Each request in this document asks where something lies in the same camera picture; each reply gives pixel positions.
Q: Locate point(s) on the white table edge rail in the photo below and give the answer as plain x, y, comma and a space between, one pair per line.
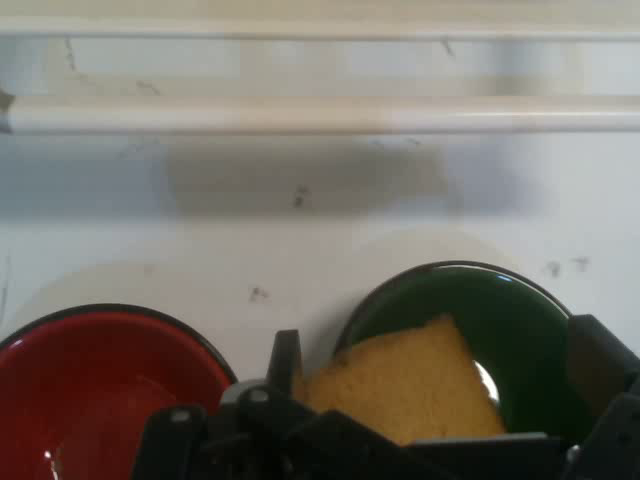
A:
320, 114

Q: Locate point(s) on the dark green bowl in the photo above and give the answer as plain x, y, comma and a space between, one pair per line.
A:
510, 330

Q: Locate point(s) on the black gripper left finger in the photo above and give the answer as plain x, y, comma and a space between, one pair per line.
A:
285, 365

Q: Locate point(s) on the yellow sponge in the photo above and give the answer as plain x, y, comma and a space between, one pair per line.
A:
405, 385

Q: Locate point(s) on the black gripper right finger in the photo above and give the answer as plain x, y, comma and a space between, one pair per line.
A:
597, 360

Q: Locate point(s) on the red bowl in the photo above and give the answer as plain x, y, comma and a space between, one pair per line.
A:
100, 380

